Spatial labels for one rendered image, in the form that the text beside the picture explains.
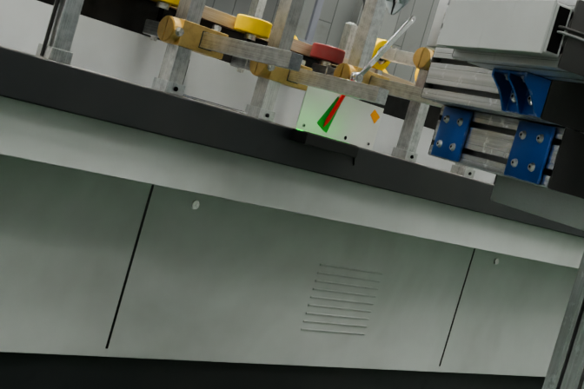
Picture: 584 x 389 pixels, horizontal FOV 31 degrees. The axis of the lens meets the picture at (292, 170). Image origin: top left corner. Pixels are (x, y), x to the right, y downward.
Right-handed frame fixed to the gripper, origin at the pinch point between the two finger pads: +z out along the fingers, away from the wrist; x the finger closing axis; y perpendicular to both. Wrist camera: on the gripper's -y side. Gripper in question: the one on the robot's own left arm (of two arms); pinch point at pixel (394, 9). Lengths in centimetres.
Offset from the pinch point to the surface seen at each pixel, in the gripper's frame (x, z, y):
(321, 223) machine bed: -17, 53, -36
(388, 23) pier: -183, -53, -467
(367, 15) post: -7.2, 2.1, -3.6
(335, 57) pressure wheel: -15.3, 12.5, -11.3
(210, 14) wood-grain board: -33.8, 12.2, 17.0
